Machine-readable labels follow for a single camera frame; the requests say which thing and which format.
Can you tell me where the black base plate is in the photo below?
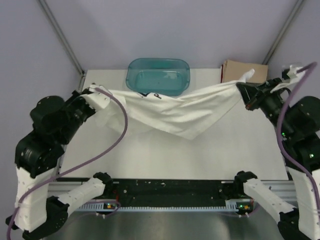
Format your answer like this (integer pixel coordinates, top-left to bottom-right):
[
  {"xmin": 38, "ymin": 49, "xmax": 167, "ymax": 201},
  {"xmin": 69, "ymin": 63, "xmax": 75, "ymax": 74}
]
[{"xmin": 96, "ymin": 178, "xmax": 250, "ymax": 208}]

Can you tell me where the folded beige t shirt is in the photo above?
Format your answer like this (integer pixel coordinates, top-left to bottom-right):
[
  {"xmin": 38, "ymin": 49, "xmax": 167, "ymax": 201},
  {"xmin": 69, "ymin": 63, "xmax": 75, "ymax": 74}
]
[{"xmin": 222, "ymin": 59, "xmax": 268, "ymax": 84}]

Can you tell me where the aluminium frame post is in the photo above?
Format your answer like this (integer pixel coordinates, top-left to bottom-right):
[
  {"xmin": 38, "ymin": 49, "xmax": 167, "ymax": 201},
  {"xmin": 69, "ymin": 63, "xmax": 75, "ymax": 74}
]
[
  {"xmin": 261, "ymin": 0, "xmax": 307, "ymax": 65},
  {"xmin": 36, "ymin": 0, "xmax": 85, "ymax": 76}
]

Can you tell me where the white t shirt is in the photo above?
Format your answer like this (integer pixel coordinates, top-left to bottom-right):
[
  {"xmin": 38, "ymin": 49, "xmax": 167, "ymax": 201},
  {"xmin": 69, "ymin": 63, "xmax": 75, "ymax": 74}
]
[{"xmin": 110, "ymin": 68, "xmax": 255, "ymax": 140}]

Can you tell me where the right aluminium frame post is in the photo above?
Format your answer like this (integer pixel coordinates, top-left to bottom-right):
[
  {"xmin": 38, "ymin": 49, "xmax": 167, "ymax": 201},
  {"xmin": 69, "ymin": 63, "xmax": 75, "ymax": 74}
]
[{"xmin": 261, "ymin": 0, "xmax": 307, "ymax": 65}]

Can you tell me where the left aluminium frame post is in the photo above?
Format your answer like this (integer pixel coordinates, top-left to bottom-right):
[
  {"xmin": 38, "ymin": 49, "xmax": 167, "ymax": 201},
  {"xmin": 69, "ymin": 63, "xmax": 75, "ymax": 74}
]
[{"xmin": 36, "ymin": 0, "xmax": 85, "ymax": 76}]

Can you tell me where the grey slotted cable duct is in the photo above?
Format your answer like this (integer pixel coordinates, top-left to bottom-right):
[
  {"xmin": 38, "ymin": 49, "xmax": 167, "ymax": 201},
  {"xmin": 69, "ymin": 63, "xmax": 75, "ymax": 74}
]
[{"xmin": 74, "ymin": 199, "xmax": 253, "ymax": 213}]

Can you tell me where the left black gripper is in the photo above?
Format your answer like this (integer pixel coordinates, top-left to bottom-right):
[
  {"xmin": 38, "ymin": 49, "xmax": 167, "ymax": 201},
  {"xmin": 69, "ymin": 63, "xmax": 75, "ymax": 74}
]
[{"xmin": 57, "ymin": 88, "xmax": 97, "ymax": 145}]

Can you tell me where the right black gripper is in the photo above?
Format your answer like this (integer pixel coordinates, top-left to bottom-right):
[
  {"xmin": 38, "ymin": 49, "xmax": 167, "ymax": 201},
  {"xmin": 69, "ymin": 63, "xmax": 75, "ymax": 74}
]
[{"xmin": 235, "ymin": 75, "xmax": 293, "ymax": 137}]

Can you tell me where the teal plastic basin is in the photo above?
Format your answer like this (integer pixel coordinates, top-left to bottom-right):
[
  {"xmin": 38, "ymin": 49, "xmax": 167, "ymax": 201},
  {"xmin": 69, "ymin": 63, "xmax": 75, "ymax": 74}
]
[{"xmin": 125, "ymin": 58, "xmax": 191, "ymax": 97}]

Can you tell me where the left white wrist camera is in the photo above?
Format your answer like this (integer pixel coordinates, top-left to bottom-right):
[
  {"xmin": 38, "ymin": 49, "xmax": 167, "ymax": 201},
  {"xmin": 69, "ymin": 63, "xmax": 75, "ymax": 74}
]
[{"xmin": 82, "ymin": 84, "xmax": 112, "ymax": 112}]

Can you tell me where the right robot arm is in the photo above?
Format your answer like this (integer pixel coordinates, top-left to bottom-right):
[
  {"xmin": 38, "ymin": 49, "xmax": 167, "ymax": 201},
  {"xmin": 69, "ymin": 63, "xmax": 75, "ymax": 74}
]
[{"xmin": 233, "ymin": 96, "xmax": 320, "ymax": 240}]

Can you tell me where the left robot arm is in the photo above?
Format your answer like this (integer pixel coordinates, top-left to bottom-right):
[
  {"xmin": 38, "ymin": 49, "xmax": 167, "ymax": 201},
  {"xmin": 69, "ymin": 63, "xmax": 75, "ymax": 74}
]
[{"xmin": 5, "ymin": 85, "xmax": 114, "ymax": 240}]

